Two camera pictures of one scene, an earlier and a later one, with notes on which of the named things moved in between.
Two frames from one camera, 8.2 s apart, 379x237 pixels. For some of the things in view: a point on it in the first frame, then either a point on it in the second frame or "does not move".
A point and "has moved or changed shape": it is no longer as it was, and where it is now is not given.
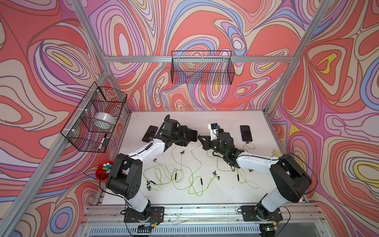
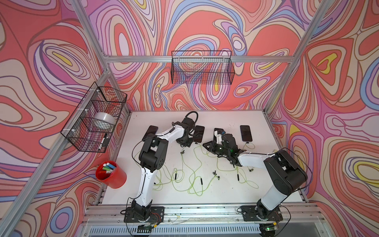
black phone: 150,132 does not move
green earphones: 248,142 does not move
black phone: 194,136 has moved or changed shape
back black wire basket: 202,67 does not move
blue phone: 246,133 does not move
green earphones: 148,183 has moved or changed shape
